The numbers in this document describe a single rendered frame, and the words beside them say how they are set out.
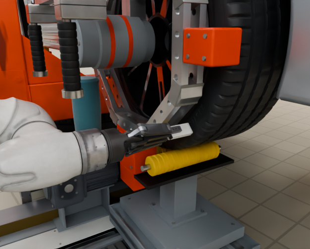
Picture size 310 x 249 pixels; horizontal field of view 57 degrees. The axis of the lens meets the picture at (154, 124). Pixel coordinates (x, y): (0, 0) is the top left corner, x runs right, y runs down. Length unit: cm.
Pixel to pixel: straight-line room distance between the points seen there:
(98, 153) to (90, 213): 84
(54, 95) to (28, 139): 68
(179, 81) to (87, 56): 25
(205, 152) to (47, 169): 51
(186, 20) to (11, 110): 41
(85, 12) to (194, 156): 51
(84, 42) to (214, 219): 76
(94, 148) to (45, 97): 68
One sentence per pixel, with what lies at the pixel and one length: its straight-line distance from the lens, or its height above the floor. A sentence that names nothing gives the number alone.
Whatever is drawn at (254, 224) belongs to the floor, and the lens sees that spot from 153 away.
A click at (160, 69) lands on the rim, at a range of 88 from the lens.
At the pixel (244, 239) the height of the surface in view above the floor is 15.
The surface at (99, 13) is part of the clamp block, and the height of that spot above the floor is 91.
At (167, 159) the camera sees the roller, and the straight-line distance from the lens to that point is 83.
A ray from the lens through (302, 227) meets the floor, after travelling 159.
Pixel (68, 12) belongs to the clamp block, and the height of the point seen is 91.
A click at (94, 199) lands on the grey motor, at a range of 142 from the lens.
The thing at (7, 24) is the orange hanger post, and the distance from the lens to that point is 120.
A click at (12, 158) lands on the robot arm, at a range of 56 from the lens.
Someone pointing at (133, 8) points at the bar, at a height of 94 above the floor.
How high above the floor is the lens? 88
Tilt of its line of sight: 18 degrees down
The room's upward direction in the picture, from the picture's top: straight up
